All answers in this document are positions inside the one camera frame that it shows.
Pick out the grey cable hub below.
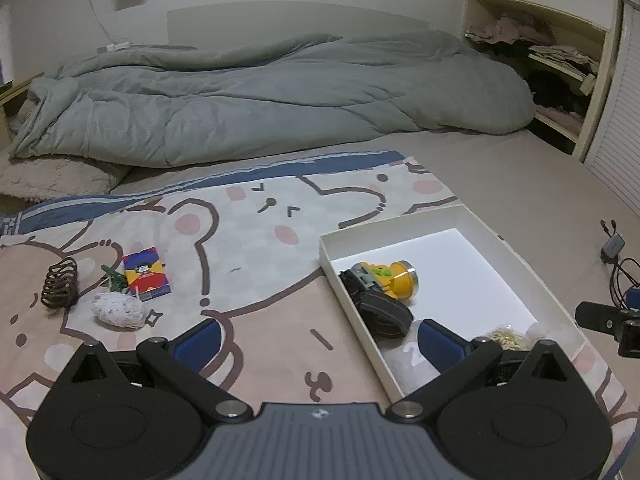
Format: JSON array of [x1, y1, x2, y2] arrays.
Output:
[[600, 234, 628, 263]]

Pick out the green plastic clip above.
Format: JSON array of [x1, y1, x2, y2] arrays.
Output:
[[100, 263, 128, 293]]

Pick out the wooden bedside shelf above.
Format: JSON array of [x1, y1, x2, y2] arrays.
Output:
[[0, 72, 46, 148]]

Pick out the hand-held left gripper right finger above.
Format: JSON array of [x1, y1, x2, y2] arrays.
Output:
[[387, 317, 581, 421]]

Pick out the printed cartoon blanket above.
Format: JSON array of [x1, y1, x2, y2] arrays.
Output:
[[0, 149, 628, 480]]

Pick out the grey duvet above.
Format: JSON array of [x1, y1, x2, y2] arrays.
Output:
[[10, 30, 536, 168]]

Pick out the pink crumpled clothes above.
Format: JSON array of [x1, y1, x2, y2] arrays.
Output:
[[465, 16, 556, 47]]

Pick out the red and blue card box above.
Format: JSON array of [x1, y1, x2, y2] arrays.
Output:
[[121, 246, 172, 302]]

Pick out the bag of rubber bands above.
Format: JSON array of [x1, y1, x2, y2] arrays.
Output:
[[475, 324, 533, 353]]

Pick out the beige folded clothes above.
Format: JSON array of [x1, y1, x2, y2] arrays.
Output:
[[527, 44, 601, 78]]

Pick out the dark clothes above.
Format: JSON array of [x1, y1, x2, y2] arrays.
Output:
[[522, 67, 591, 116]]

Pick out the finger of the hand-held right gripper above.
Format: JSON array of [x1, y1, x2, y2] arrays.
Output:
[[575, 301, 626, 333]]

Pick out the pink folded clothes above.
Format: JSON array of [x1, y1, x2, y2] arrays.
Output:
[[535, 105, 583, 133]]

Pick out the yellow headlamp with dark strap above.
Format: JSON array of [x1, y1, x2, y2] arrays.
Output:
[[340, 260, 418, 343]]

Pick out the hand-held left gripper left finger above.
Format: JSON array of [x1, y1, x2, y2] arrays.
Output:
[[57, 317, 253, 423]]

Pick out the brown wire spiral toy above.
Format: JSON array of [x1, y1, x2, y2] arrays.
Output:
[[41, 256, 81, 309]]

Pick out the white louvered door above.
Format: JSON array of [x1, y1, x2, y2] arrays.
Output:
[[582, 0, 640, 211]]

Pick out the cream open shelf unit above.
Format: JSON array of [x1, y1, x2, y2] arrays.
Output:
[[461, 0, 621, 163]]

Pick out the white shallow cardboard box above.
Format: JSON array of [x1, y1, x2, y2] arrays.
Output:
[[319, 204, 586, 401]]

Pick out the white mesh scrubber ball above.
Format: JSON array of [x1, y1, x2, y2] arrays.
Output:
[[91, 291, 148, 332]]

